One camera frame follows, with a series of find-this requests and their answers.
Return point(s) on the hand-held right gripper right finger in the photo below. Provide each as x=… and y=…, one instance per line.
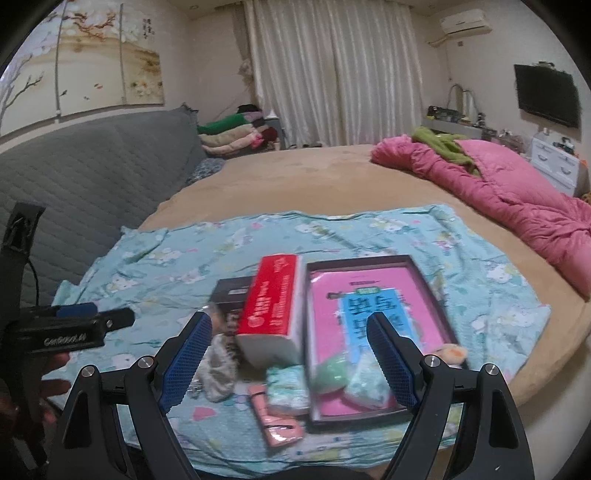
x=392, y=362

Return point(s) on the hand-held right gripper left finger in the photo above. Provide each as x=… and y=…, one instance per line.
x=184, y=364

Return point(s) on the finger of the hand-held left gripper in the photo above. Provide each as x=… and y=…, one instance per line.
x=117, y=318
x=74, y=310

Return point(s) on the white green tissue pack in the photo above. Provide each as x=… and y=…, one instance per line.
x=364, y=383
x=286, y=390

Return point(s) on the plush bear with purple dress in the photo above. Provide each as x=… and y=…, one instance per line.
x=450, y=354

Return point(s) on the green ball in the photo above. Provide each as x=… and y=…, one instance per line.
x=332, y=374

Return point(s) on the dark shallow tray box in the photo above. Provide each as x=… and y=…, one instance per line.
x=351, y=416

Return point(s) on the person's left hand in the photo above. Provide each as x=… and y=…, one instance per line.
x=53, y=374

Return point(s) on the printed blue blanket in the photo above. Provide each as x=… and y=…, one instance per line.
x=161, y=263

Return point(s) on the black box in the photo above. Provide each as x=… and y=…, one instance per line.
x=231, y=290

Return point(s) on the pink book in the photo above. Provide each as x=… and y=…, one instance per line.
x=328, y=300

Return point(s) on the red tissue box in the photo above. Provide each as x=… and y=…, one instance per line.
x=268, y=300

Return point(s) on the pink packet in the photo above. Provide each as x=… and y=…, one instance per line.
x=277, y=429

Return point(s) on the grey quilted headboard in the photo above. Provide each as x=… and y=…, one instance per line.
x=92, y=184

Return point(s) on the dark floral cloth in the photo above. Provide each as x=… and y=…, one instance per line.
x=205, y=170

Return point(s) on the pink quilt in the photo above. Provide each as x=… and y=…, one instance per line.
x=508, y=194

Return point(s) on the tan bed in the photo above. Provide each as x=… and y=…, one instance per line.
x=300, y=175

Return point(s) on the cream folded blanket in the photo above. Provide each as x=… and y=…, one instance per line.
x=226, y=137

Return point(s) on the green folded blanket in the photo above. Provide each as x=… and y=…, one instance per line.
x=226, y=123

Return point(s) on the green garment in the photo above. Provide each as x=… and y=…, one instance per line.
x=438, y=141

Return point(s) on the maroon cloth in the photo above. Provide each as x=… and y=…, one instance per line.
x=268, y=134

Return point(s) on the grey dressing table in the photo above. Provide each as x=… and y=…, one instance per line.
x=452, y=125

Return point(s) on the black folded cloth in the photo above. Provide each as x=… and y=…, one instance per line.
x=249, y=110

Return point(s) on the white drawer cabinet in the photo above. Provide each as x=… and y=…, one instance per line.
x=554, y=161

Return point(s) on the white curtain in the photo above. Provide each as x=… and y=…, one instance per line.
x=332, y=69

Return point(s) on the black television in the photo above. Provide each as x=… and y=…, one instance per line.
x=547, y=94

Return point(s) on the white air conditioner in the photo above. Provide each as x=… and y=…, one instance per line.
x=464, y=21

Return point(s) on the floral wall painting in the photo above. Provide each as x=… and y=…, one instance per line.
x=92, y=60

